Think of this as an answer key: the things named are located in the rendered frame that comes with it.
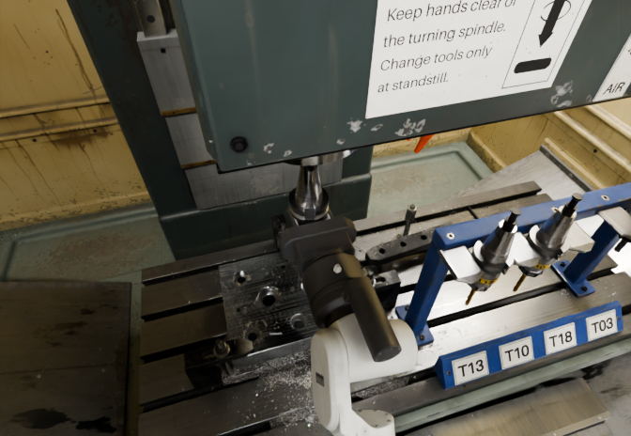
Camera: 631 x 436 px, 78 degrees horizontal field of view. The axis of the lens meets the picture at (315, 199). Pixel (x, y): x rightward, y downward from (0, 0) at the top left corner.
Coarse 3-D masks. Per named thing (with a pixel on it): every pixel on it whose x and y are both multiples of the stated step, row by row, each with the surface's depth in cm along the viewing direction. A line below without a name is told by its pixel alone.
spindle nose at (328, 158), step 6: (348, 150) 48; (354, 150) 49; (318, 156) 46; (324, 156) 46; (330, 156) 46; (336, 156) 47; (342, 156) 47; (288, 162) 47; (294, 162) 47; (300, 162) 46; (306, 162) 46; (312, 162) 46; (318, 162) 47; (324, 162) 47; (330, 162) 47
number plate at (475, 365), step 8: (480, 352) 80; (456, 360) 79; (464, 360) 80; (472, 360) 80; (480, 360) 80; (456, 368) 79; (464, 368) 80; (472, 368) 80; (480, 368) 81; (456, 376) 79; (464, 376) 80; (472, 376) 80; (480, 376) 81; (456, 384) 80
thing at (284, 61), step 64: (192, 0) 19; (256, 0) 20; (320, 0) 21; (192, 64) 22; (256, 64) 23; (320, 64) 24; (576, 64) 30; (256, 128) 26; (320, 128) 27; (384, 128) 29; (448, 128) 31
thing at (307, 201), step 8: (304, 168) 56; (304, 176) 57; (312, 176) 57; (304, 184) 58; (312, 184) 57; (320, 184) 59; (296, 192) 60; (304, 192) 58; (312, 192) 58; (320, 192) 60; (296, 200) 61; (304, 200) 59; (312, 200) 59; (320, 200) 60
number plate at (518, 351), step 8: (528, 336) 83; (504, 344) 82; (512, 344) 82; (520, 344) 82; (528, 344) 83; (504, 352) 82; (512, 352) 82; (520, 352) 82; (528, 352) 83; (504, 360) 82; (512, 360) 82; (520, 360) 83; (528, 360) 83; (504, 368) 82
